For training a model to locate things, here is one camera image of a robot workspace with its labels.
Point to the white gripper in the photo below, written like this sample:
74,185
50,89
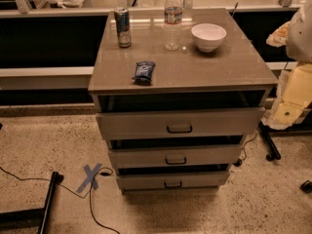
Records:
300,38

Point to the grey top drawer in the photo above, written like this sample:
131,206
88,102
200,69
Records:
179,123

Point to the grey drawer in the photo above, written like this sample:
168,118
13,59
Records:
179,123
171,181
168,157

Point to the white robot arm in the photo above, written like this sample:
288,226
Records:
296,35

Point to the grey middle drawer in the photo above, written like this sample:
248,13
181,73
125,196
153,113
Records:
168,157

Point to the grey bottom drawer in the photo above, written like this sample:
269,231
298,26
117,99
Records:
171,181

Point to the grey drawer cabinet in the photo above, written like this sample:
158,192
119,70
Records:
232,76

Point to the black stand leg right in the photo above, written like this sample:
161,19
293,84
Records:
273,152

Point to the black caster far right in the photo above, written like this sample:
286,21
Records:
306,186

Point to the white ceramic bowl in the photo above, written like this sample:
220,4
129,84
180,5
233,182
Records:
207,36

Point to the clear plastic water bottle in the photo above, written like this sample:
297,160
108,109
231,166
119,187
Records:
172,20

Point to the dark blue snack packet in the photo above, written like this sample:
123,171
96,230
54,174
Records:
143,73

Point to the silver blue drink can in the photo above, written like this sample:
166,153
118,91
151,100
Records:
122,20

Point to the blue tape cross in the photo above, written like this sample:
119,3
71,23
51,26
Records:
90,178

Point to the black metal stand left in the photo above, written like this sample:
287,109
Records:
38,218

